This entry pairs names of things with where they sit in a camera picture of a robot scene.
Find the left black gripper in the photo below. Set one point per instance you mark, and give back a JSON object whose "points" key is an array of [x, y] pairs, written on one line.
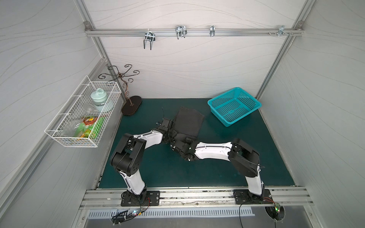
{"points": [[171, 135]]}

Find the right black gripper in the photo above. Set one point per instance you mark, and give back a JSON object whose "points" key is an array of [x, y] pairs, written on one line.
{"points": [[179, 147]]}

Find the dark grey long pants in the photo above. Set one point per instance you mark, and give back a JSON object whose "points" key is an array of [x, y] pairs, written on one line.
{"points": [[187, 123]]}

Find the teal plastic basket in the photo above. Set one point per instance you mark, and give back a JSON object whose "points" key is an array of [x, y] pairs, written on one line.
{"points": [[233, 105]]}

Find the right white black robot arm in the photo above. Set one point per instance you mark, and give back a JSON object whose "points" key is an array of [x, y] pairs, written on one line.
{"points": [[244, 158]]}

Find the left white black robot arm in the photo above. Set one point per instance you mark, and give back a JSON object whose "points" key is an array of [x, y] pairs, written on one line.
{"points": [[128, 156]]}

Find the green table mat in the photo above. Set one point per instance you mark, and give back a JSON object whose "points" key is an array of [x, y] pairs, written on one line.
{"points": [[162, 167]]}

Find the ornate metal hook stand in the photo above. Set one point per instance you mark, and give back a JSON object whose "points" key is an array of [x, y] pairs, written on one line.
{"points": [[132, 103]]}

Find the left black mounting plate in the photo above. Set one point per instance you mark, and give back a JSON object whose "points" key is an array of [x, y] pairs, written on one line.
{"points": [[146, 198]]}

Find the black mounting plate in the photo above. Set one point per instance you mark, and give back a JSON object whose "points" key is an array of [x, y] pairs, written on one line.
{"points": [[146, 198], [245, 197]]}

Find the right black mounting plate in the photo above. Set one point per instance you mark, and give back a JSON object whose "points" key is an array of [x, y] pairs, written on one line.
{"points": [[245, 197]]}

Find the colourful snack packet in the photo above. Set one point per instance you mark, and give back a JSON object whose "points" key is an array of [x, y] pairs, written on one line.
{"points": [[90, 127]]}

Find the pale green lidded jar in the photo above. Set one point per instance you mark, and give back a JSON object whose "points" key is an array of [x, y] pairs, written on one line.
{"points": [[99, 97]]}

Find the clear plastic bag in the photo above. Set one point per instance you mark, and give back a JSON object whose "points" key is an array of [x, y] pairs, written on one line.
{"points": [[71, 126]]}

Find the metal double hook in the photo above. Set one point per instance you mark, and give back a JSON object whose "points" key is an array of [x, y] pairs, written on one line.
{"points": [[149, 38]]}

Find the metal loop hook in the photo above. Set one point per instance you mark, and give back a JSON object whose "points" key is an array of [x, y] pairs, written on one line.
{"points": [[181, 31]]}

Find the right circuit board in hole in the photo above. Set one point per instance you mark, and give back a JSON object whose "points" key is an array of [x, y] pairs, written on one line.
{"points": [[277, 213]]}

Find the small metal clip hook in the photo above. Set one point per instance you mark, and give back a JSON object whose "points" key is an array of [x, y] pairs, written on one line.
{"points": [[212, 31]]}

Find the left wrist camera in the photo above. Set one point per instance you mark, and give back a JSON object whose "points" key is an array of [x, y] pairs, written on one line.
{"points": [[165, 125]]}

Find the white slotted cable duct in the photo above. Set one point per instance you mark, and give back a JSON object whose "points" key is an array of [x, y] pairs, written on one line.
{"points": [[178, 213]]}

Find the white wire wall basket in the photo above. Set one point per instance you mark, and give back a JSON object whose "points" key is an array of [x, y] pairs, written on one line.
{"points": [[71, 109]]}

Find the left circuit board with wires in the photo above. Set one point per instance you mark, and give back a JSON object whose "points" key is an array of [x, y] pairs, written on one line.
{"points": [[125, 216]]}

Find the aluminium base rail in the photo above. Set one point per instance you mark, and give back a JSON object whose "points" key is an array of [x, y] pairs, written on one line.
{"points": [[196, 197]]}

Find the metal bracket hook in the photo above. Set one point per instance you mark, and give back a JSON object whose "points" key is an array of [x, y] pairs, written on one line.
{"points": [[281, 32]]}

